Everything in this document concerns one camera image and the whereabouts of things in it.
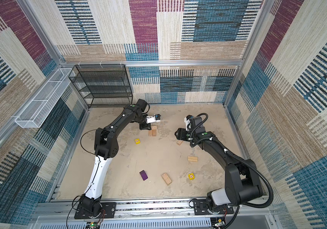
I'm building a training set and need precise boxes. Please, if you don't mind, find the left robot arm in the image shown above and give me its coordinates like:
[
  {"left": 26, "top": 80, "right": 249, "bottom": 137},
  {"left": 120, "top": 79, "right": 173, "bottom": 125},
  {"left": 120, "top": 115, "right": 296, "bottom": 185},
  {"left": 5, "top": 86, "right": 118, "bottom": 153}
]
[{"left": 74, "top": 99, "right": 150, "bottom": 219}]

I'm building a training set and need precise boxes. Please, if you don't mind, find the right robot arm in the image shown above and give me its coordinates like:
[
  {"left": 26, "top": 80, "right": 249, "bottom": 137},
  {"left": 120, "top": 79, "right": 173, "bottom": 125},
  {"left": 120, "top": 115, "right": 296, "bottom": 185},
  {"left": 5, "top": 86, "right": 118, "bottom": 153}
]
[{"left": 175, "top": 113, "right": 263, "bottom": 212}]

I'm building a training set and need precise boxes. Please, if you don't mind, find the wood block front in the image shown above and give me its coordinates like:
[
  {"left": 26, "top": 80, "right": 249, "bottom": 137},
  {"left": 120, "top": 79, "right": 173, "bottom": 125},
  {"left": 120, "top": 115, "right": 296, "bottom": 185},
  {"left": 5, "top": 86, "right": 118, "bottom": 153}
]
[{"left": 161, "top": 173, "right": 172, "bottom": 186}]

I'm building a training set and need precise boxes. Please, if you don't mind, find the purple block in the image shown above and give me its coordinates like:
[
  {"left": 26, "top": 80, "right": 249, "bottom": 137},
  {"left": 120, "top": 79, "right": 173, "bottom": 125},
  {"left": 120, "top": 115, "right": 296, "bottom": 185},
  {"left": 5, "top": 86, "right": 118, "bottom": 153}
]
[{"left": 140, "top": 170, "right": 148, "bottom": 181}]

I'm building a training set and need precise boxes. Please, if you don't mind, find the yellow cube red mark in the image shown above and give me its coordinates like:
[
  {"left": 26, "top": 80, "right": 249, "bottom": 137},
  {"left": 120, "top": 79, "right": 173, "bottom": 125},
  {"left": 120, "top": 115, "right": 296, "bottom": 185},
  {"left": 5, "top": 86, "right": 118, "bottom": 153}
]
[{"left": 188, "top": 173, "right": 195, "bottom": 180}]

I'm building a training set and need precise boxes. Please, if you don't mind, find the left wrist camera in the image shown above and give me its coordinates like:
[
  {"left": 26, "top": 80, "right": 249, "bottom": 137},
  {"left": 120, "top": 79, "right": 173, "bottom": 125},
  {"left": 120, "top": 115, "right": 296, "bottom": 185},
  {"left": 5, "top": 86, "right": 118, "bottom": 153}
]
[{"left": 146, "top": 114, "right": 161, "bottom": 124}]

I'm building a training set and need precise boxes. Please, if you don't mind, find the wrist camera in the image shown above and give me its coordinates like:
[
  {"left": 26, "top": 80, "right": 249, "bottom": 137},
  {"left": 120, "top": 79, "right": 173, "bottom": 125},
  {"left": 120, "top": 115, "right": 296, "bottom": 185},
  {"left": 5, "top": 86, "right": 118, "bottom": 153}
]
[
  {"left": 184, "top": 115, "right": 195, "bottom": 131},
  {"left": 146, "top": 114, "right": 161, "bottom": 124}
]

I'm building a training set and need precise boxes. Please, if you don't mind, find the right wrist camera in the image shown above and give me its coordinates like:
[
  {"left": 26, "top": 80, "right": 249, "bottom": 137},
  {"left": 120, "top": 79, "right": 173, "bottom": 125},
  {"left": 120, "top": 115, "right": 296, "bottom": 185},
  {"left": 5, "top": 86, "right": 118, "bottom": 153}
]
[{"left": 184, "top": 115, "right": 195, "bottom": 131}]

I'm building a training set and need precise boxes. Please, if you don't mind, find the black wire shelf rack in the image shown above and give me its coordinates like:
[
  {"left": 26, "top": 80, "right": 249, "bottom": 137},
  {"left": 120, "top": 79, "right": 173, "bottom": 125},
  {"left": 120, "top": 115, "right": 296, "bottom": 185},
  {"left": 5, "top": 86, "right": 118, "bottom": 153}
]
[{"left": 69, "top": 64, "right": 133, "bottom": 108}]

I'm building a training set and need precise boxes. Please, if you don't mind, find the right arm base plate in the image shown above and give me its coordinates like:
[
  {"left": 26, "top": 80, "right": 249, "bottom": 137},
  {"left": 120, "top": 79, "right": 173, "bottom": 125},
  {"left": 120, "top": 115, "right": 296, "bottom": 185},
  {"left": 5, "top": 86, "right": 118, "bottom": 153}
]
[{"left": 189, "top": 198, "right": 235, "bottom": 215}]

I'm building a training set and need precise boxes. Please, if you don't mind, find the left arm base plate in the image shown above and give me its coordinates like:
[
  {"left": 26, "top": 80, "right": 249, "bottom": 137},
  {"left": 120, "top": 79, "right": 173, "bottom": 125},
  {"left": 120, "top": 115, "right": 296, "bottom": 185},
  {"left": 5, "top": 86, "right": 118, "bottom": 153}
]
[{"left": 74, "top": 202, "right": 117, "bottom": 219}]

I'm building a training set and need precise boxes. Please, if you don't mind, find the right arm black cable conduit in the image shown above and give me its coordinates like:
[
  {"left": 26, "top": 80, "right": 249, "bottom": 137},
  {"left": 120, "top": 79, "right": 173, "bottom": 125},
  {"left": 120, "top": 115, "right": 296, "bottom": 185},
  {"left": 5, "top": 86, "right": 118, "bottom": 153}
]
[{"left": 189, "top": 113, "right": 275, "bottom": 229}]

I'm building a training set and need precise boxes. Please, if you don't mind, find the white mesh wall basket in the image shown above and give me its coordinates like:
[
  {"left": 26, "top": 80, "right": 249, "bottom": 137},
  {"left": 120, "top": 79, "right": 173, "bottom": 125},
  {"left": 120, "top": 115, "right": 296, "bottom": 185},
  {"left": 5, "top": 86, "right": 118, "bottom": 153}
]
[{"left": 15, "top": 68, "right": 72, "bottom": 128}]

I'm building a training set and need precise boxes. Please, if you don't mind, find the aluminium front rail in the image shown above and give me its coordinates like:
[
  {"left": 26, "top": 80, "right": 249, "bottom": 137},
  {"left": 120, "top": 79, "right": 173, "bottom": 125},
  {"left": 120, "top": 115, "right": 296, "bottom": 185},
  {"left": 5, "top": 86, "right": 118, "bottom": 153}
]
[{"left": 28, "top": 197, "right": 282, "bottom": 229}]

